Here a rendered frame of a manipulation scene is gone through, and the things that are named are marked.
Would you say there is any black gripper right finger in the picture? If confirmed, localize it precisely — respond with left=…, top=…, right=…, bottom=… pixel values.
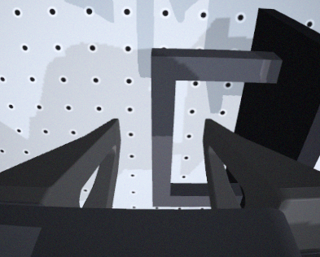
left=203, top=119, right=320, bottom=252

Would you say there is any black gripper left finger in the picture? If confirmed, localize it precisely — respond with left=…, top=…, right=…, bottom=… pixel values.
left=0, top=119, right=121, bottom=208

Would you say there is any grey base plate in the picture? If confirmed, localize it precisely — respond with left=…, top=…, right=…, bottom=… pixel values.
left=0, top=0, right=320, bottom=209

